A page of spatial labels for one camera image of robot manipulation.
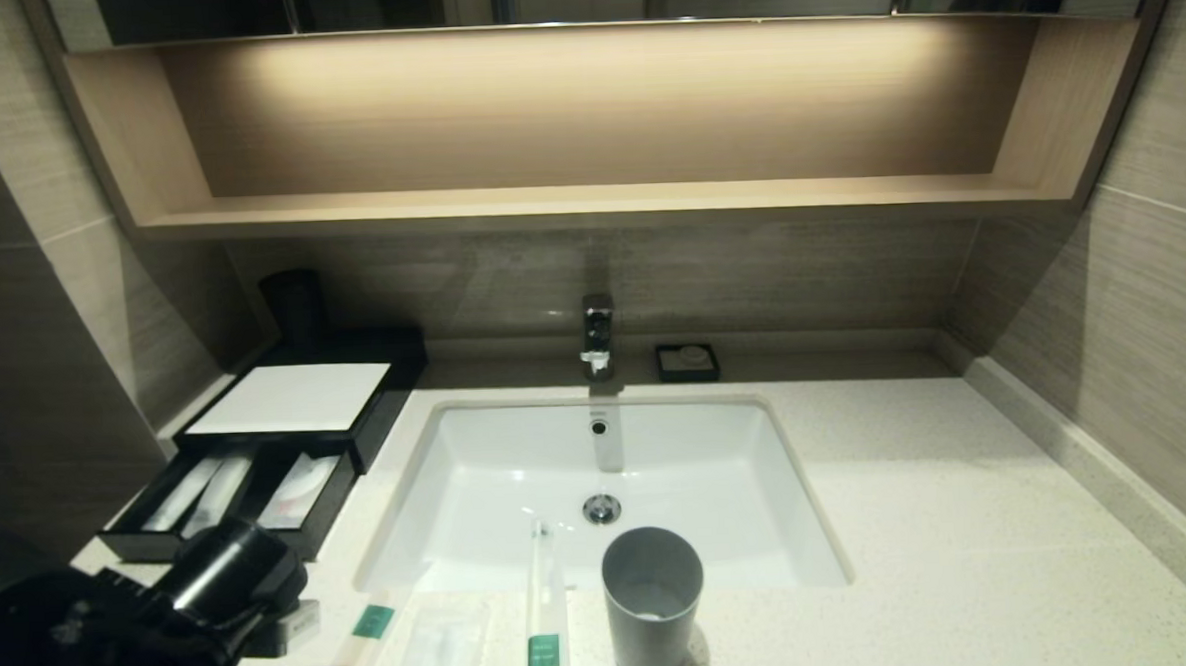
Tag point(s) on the white ceramic sink basin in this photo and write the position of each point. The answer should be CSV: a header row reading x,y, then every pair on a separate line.
x,y
519,476

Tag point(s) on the chrome sink drain stopper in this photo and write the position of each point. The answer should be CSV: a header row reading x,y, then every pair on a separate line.
x,y
602,509

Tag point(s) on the square white sachet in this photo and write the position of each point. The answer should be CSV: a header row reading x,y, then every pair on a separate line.
x,y
300,491

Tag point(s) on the black amenity drawer box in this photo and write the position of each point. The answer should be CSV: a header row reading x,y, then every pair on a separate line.
x,y
395,382
330,505

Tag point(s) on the slim toothbrush pack green label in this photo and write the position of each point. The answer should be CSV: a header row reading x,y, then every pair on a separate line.
x,y
543,615

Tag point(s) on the beige round soap bar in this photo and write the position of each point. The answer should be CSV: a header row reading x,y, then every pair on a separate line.
x,y
693,354

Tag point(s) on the black soap dish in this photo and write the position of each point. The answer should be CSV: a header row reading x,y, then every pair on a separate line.
x,y
688,371

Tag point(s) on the wide paper pack green label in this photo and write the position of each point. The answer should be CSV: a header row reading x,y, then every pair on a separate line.
x,y
373,621

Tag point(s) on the chrome faucet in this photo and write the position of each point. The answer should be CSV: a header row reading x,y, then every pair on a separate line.
x,y
598,333

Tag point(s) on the clear plastic packet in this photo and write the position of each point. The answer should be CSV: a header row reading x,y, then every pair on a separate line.
x,y
442,650

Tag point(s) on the wooden wall shelf niche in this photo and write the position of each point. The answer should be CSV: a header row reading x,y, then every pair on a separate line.
x,y
587,201

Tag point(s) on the grey plastic cup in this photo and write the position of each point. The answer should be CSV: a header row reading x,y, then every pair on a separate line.
x,y
654,621

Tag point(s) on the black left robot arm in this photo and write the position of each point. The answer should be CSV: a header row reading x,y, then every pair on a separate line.
x,y
116,644

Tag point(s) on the black cylindrical cup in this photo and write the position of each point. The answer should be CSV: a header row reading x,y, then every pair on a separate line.
x,y
295,306

